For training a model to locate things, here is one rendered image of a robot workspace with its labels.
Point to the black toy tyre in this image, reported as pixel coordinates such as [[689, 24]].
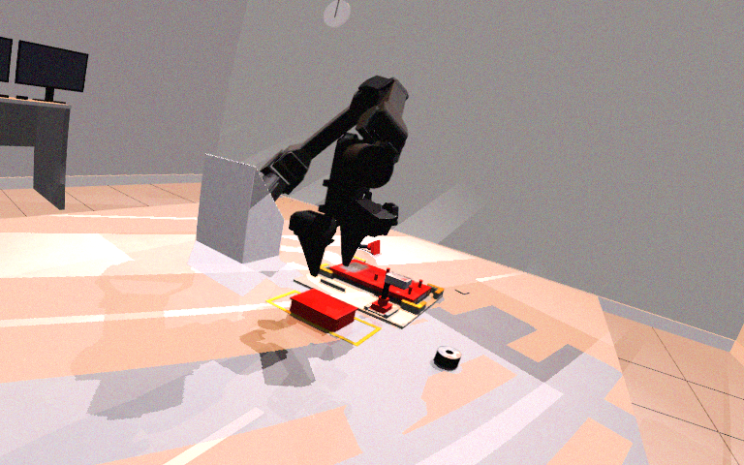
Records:
[[447, 357]]

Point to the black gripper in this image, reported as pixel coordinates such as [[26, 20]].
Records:
[[315, 230]]

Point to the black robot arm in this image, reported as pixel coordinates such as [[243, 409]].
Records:
[[376, 109]]

